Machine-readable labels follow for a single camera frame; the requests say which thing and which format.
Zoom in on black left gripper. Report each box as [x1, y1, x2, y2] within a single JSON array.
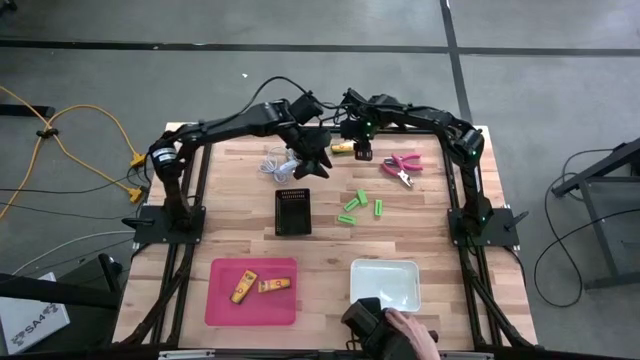
[[287, 127, 334, 181]]

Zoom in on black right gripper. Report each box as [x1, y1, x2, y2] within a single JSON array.
[[339, 117, 379, 162]]

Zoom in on pink-handled pliers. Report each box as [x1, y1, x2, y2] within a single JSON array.
[[381, 152, 425, 189]]

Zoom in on black slotted plastic basket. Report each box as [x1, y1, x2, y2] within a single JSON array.
[[273, 187, 314, 238]]

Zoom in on white plastic bin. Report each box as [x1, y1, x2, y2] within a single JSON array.
[[348, 257, 422, 314]]

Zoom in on pink plastic bin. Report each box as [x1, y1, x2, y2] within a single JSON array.
[[203, 256, 299, 328]]

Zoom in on person's hand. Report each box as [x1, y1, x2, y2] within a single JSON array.
[[383, 306, 442, 360]]

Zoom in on black metal stand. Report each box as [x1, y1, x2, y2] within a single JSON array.
[[551, 136, 640, 291]]

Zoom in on black equipment stand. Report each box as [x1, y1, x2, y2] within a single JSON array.
[[0, 252, 124, 311]]

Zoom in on white printed box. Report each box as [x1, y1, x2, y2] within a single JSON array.
[[0, 271, 72, 356]]

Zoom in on white lamp cable with switch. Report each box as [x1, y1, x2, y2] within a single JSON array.
[[257, 145, 302, 186]]

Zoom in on black table frame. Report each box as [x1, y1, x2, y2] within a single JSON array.
[[112, 122, 539, 360]]

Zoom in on yellow extension cable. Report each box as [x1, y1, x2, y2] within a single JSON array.
[[0, 83, 147, 221]]

